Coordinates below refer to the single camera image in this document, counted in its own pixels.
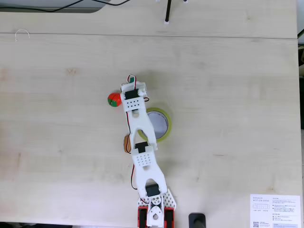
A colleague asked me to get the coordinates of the yellow packing tape roll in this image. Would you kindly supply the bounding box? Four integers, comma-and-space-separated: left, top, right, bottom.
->
139, 107, 172, 143

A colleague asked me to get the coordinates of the toy hamburger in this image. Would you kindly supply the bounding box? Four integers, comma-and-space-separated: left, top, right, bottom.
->
123, 135, 132, 153

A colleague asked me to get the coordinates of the black pole with clamp base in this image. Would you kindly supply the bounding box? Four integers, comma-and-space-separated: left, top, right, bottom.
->
189, 213, 207, 228

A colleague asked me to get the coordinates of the black cable on desk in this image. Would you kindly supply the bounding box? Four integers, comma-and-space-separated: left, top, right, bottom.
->
0, 0, 131, 13

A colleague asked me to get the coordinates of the red black table clamp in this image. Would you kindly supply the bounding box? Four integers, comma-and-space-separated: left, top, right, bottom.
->
137, 206, 148, 228
164, 207, 175, 228

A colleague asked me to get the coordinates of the red white black servo cable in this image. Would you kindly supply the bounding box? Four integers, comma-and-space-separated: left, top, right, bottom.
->
126, 74, 139, 90

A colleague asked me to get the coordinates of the black camera stand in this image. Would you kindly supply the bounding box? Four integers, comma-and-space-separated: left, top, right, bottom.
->
155, 0, 189, 25

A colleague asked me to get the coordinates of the white printed paper sheet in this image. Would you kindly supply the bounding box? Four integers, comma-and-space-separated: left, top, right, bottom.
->
250, 194, 300, 228

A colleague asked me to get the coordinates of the white wire hook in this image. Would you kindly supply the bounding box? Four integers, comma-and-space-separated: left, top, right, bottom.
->
14, 28, 30, 42

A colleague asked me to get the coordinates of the red green toy tomato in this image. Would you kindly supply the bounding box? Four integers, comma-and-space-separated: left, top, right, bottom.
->
107, 92, 123, 108

